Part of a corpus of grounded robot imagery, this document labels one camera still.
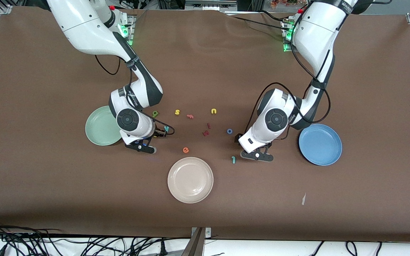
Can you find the orange artificial flowers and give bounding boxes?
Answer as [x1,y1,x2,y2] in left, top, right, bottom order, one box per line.
[271,0,307,9]

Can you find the grey camera pole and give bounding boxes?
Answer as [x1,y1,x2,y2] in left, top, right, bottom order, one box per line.
[182,228,205,256]

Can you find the dark equipment rack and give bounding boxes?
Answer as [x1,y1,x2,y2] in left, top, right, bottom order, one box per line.
[157,0,253,11]

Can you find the blue plate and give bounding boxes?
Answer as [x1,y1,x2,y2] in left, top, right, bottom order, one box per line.
[298,123,343,166]

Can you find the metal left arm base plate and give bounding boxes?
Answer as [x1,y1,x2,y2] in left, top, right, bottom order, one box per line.
[282,18,296,52]

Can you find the mint green plate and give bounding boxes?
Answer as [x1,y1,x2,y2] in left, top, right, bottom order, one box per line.
[85,106,125,146]

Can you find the black table cable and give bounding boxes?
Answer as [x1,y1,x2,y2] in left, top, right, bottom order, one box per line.
[223,10,293,32]

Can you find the tangled black floor cable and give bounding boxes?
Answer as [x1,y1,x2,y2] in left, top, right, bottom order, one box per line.
[0,220,191,256]

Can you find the beige plate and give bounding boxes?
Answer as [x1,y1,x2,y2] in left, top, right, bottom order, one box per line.
[167,157,214,204]

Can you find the silver table edge bracket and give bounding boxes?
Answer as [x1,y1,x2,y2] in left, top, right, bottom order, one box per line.
[191,227,212,239]

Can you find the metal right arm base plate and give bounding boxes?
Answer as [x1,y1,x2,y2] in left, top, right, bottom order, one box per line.
[118,14,135,47]

